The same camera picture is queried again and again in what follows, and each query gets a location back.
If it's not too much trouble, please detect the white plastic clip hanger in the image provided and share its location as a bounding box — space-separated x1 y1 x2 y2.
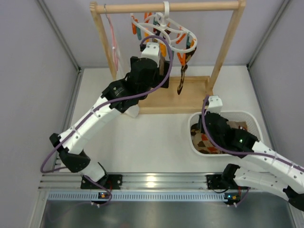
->
130 1 198 54

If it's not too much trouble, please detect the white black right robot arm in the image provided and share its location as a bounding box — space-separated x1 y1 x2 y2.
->
199 112 304 210

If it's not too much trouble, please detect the wooden clothes rack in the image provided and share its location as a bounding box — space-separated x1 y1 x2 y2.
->
90 0 246 114

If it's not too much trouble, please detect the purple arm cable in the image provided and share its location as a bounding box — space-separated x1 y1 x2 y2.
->
40 35 173 206
201 95 304 206

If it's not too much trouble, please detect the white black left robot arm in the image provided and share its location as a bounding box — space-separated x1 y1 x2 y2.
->
49 57 172 186

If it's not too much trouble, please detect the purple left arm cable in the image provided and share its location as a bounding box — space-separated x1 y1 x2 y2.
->
40 35 173 206

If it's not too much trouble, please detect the argyle patterned sock in basket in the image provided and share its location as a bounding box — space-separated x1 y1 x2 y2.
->
190 121 247 154

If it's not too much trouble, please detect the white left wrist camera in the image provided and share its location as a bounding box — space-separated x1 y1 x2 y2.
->
141 42 160 66

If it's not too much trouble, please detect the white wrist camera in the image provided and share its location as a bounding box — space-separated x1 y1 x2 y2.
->
141 42 160 66
205 95 223 114

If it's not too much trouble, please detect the perforated cable tray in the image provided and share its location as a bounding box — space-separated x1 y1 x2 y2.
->
47 191 228 202

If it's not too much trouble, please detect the white hanging cloth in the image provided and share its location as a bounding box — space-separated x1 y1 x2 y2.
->
115 48 140 118

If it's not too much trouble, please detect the white perforated plastic basket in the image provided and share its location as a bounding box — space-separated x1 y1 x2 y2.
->
187 111 264 157

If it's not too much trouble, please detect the aluminium rail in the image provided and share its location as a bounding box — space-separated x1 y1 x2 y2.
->
38 172 220 190

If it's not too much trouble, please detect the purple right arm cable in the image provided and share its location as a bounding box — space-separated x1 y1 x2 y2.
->
201 95 304 206

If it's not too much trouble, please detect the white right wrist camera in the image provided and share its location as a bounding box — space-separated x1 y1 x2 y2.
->
205 95 223 114

